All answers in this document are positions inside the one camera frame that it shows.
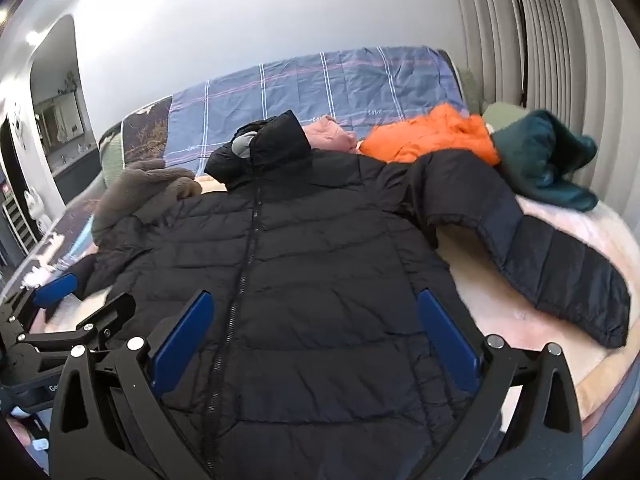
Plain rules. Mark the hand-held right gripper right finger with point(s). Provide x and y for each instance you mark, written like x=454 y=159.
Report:
x=447 y=342

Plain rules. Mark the dark cabinet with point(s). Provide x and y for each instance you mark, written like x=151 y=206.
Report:
x=75 y=175

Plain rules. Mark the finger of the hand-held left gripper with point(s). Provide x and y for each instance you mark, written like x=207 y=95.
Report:
x=57 y=287
x=112 y=312

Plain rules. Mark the cream plush blanket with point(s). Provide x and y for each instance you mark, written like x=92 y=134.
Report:
x=500 y=310

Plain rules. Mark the wall mirror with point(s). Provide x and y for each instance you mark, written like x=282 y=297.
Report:
x=60 y=117

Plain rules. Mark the dark teal jacket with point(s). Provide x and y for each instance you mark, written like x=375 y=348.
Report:
x=535 y=160

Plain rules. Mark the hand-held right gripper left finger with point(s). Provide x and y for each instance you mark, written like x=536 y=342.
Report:
x=182 y=342

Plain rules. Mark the black puffer jacket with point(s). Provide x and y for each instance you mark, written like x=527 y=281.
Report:
x=325 y=260

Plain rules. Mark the black floor lamp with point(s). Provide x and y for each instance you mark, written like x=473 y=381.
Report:
x=522 y=35

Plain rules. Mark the pink puffer jacket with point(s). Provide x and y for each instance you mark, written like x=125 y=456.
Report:
x=327 y=135

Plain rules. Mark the brown fleece garment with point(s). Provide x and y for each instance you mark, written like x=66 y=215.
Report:
x=135 y=190

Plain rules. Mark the orange puffer jacket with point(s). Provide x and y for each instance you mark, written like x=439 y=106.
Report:
x=430 y=135

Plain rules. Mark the sage green pillow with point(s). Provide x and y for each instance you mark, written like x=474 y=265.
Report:
x=470 y=90
x=502 y=115
x=110 y=155

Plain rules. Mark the white figurine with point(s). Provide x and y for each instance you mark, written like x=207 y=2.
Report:
x=37 y=210
x=19 y=127

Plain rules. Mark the grey pleated curtain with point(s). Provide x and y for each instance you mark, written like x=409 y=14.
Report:
x=560 y=60

